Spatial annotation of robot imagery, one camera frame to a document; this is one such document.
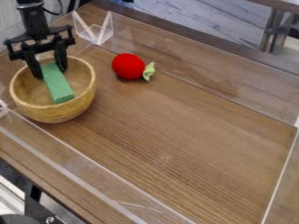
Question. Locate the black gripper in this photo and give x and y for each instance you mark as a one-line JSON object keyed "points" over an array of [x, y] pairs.
{"points": [[25, 46]]}

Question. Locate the green rectangular stick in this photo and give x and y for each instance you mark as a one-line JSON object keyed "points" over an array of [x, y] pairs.
{"points": [[57, 83]]}

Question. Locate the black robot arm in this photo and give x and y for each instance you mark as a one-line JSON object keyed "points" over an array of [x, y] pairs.
{"points": [[34, 18]]}

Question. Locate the brown wooden bowl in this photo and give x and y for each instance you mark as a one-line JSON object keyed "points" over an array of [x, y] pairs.
{"points": [[33, 97]]}

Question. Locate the red plush strawberry toy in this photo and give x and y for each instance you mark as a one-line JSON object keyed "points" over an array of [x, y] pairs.
{"points": [[132, 68]]}

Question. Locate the clear acrylic table guard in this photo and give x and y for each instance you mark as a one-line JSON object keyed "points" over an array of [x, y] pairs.
{"points": [[100, 196]]}

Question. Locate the black stand under table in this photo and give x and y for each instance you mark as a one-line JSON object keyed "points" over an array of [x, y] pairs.
{"points": [[36, 210]]}

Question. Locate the metal table leg background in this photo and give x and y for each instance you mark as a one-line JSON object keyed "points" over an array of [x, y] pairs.
{"points": [[278, 27]]}

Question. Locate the clear acrylic corner bracket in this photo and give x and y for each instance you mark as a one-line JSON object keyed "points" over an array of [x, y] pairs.
{"points": [[94, 33]]}

